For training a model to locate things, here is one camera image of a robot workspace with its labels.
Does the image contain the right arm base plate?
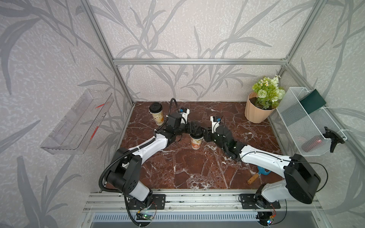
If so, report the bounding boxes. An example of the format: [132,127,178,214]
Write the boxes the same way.
[238,194,281,210]

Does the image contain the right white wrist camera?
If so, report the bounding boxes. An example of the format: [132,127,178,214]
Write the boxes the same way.
[210,116,221,133]

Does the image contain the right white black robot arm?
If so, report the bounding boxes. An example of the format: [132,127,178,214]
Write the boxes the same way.
[203,125,321,204]

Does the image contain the green white artificial flowers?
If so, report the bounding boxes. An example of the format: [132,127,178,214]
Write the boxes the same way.
[252,75,286,110]

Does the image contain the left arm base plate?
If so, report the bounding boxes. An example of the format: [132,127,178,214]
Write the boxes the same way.
[127,194,166,210]

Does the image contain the black plastic cup lid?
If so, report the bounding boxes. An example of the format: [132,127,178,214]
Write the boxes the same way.
[149,102,163,114]

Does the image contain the pink flower pot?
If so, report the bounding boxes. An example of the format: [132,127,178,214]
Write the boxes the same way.
[244,92,275,124]

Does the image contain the dark green card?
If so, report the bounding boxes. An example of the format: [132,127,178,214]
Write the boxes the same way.
[299,89,327,115]

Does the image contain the printed paper cup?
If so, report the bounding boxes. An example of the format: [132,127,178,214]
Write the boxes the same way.
[150,111,164,126]
[191,137,203,150]

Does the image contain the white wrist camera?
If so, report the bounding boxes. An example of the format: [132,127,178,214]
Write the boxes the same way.
[180,107,190,124]
[210,116,221,133]

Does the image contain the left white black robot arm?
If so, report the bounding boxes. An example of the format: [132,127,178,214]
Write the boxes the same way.
[98,108,200,205]

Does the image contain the white wire mesh basket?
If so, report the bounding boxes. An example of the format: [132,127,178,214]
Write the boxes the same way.
[277,87,348,156]

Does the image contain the clear acrylic wall shelf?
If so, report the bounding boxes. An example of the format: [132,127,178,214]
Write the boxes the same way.
[40,89,115,155]

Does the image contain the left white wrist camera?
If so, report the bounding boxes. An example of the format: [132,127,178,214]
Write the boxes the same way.
[180,107,190,124]

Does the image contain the blue garden fork wooden handle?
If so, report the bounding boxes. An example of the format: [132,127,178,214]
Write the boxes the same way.
[247,166,271,185]

